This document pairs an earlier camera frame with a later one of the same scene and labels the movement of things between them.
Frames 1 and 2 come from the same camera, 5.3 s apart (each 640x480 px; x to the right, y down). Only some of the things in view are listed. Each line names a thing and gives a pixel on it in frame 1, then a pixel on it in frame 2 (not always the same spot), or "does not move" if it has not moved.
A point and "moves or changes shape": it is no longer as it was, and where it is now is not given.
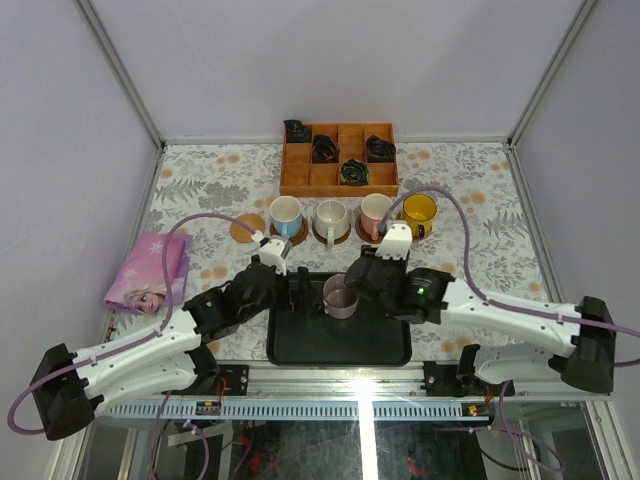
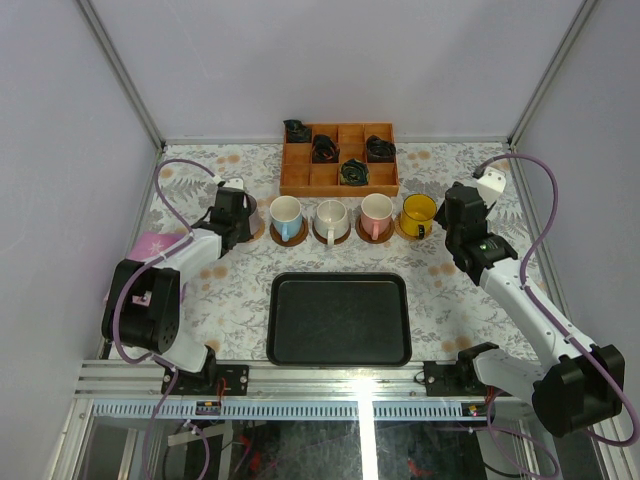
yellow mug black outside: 418,210 does not move
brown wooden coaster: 299,238 does not move
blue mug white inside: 286,214 does not move
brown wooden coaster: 336,241 does not move
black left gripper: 281,289 → 240,210
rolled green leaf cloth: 354,172 does not move
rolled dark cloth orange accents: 324,149 does not move
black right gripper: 402,265 → 441,216
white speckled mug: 331,220 does not move
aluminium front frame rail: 349,392 does not move
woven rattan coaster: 403,219 moves or changes shape
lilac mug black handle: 340,299 → 251,205
